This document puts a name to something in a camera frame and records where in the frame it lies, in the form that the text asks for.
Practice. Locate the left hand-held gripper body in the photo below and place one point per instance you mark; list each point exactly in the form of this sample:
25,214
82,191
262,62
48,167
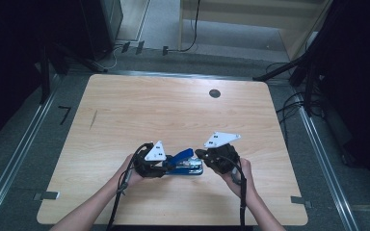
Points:
154,153

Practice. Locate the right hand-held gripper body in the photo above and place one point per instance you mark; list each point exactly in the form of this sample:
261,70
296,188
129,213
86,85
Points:
223,150

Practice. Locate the blue stapler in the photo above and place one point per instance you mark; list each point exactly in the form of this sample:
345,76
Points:
186,165

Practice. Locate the person's left hand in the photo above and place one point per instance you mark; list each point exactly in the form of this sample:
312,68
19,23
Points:
129,174

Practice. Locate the person's right hand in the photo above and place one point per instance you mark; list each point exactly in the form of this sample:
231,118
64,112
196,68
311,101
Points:
242,181

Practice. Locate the black round table grommet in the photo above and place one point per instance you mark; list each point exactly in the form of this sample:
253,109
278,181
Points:
215,93

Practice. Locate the grey tape piece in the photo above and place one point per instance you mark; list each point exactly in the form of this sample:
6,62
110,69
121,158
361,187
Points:
300,200
46,195

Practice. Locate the black tape corner mark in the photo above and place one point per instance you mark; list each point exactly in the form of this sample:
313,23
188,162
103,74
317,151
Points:
65,114

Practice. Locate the black metal stand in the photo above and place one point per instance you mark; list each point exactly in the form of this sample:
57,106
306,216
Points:
308,80
45,73

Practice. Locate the dark cabinet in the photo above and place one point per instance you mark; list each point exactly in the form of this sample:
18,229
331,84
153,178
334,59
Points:
104,25

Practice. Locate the light wooden furniture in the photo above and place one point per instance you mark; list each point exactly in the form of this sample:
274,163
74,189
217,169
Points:
237,12

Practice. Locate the dark curtain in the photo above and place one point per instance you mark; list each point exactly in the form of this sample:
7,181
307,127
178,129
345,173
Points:
356,80
6,64

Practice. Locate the metal floor rail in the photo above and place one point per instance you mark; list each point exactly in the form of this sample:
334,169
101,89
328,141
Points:
22,141
327,160

